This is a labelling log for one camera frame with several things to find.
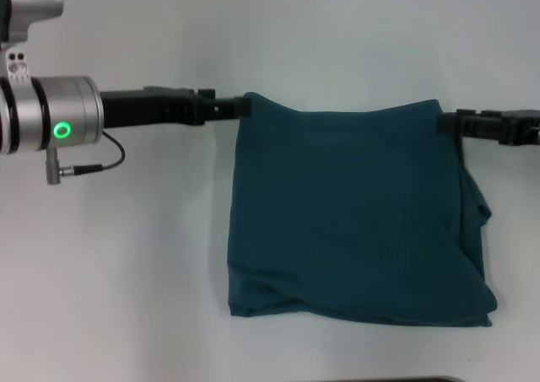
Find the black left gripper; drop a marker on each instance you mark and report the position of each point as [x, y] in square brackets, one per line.
[147, 105]

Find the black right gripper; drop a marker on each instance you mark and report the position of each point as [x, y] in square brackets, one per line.
[521, 127]

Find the teal T-shirt with FREE print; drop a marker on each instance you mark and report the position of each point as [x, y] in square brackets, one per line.
[358, 213]

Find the dark device edge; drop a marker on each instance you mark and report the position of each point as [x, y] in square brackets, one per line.
[422, 380]

